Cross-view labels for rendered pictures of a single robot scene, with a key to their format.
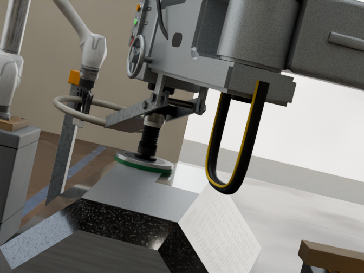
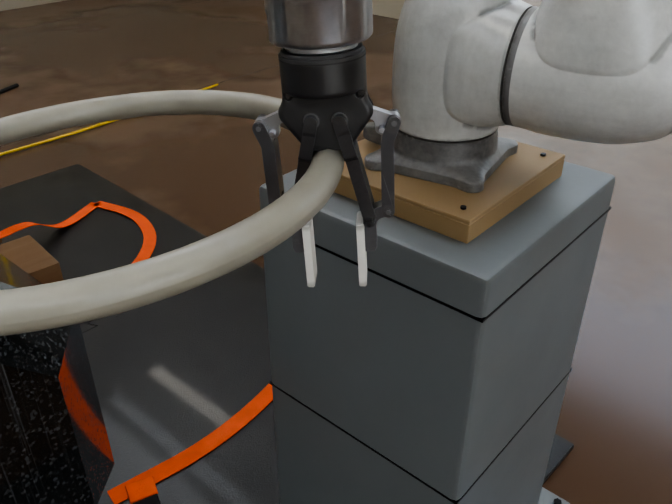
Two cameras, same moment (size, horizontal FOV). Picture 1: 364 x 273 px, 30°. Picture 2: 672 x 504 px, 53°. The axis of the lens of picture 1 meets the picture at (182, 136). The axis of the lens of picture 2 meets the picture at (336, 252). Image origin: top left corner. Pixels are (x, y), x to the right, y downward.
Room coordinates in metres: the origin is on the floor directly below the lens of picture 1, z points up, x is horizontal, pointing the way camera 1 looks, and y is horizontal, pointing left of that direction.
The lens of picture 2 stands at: (3.60, 0.07, 1.24)
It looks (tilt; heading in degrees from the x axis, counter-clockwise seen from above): 31 degrees down; 131
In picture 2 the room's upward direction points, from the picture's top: straight up
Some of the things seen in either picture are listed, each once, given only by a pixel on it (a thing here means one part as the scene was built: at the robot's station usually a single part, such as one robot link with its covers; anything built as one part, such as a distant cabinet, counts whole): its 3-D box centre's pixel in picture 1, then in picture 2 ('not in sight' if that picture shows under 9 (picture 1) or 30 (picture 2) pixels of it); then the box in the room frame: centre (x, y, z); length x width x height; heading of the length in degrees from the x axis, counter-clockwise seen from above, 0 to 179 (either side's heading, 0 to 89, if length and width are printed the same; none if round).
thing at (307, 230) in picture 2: (81, 120); (309, 250); (3.21, 0.48, 0.89); 0.03 x 0.01 x 0.07; 127
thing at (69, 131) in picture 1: (63, 157); not in sight; (4.11, 0.68, 0.54); 0.20 x 0.20 x 1.09; 87
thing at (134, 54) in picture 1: (145, 59); not in sight; (2.28, 0.18, 1.25); 0.15 x 0.10 x 0.15; 22
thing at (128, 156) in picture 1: (144, 159); not in sight; (2.44, 0.11, 0.89); 0.21 x 0.21 x 0.01
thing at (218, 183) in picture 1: (232, 135); not in sight; (1.83, -0.13, 1.10); 0.23 x 0.03 x 0.32; 22
